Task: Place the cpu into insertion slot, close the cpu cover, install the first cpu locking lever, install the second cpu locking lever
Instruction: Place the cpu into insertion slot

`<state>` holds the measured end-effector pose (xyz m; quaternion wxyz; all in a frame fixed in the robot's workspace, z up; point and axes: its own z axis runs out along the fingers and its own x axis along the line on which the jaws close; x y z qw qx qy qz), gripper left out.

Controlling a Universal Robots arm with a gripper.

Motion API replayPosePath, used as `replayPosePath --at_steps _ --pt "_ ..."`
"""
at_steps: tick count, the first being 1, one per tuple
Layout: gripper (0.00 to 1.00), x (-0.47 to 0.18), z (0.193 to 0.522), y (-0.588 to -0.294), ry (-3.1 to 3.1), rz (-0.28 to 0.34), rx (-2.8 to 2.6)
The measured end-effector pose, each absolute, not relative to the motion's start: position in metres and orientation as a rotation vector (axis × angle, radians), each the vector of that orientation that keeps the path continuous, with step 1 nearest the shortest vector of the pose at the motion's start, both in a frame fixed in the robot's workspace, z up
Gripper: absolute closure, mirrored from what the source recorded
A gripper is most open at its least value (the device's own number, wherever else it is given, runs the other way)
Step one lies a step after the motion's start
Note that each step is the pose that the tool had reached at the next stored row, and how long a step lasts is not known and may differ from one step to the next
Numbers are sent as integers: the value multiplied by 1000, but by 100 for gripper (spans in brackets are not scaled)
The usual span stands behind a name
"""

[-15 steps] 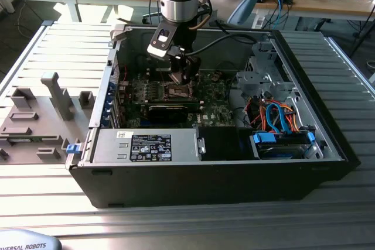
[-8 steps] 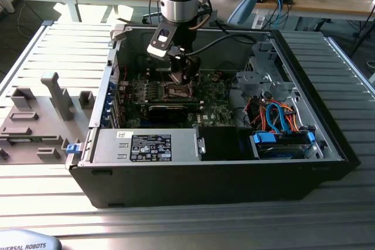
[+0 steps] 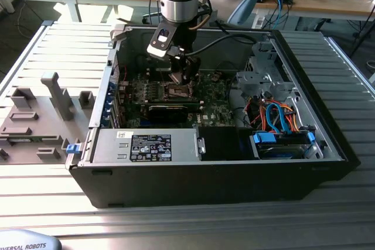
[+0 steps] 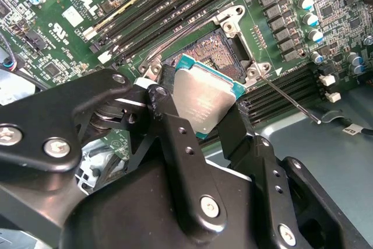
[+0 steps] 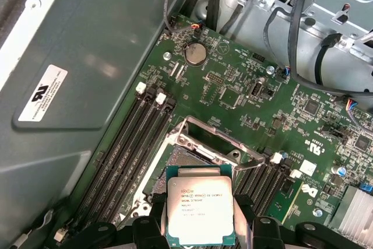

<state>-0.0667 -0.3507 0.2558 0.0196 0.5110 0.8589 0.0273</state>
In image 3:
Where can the round silver coin battery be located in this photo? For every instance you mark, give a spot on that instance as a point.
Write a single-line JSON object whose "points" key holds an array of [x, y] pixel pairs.
{"points": [[216, 76]]}

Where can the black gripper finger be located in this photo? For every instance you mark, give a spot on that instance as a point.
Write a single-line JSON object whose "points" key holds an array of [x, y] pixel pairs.
{"points": [[177, 64], [192, 68]]}

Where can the thin metal locking lever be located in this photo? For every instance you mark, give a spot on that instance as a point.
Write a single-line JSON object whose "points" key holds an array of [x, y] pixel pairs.
{"points": [[162, 75]]}

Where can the blue plastic latch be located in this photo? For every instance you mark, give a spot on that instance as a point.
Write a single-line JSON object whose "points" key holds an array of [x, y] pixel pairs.
{"points": [[72, 149]]}

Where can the pale blue teach pendant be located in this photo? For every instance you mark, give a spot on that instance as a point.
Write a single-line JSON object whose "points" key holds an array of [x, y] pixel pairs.
{"points": [[29, 238]]}

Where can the black and grey PC case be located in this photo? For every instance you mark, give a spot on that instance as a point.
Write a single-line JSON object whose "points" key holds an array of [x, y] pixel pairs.
{"points": [[175, 185]]}

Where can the green motherboard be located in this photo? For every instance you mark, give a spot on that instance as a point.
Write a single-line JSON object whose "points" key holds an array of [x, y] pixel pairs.
{"points": [[216, 109]]}

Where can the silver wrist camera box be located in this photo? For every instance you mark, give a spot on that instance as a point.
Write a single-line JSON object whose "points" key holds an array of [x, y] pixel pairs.
{"points": [[161, 39]]}

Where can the hard disk in blue carrier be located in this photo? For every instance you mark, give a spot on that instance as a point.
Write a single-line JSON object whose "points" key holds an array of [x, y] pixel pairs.
{"points": [[278, 152]]}

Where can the CPU socket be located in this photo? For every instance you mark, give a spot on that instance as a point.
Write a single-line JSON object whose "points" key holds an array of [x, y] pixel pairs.
{"points": [[175, 92]]}

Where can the grey parts rack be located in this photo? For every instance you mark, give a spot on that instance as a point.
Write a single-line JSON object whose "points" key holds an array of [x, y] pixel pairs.
{"points": [[35, 144]]}

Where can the grey power supply unit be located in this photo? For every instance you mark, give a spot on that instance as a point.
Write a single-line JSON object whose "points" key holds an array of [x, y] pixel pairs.
{"points": [[111, 144]]}

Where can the silver CPU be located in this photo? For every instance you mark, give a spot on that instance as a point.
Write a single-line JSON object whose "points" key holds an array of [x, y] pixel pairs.
{"points": [[176, 78]]}

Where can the silver metal drive cage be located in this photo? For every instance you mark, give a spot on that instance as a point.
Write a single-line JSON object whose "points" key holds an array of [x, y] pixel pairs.
{"points": [[255, 81]]}

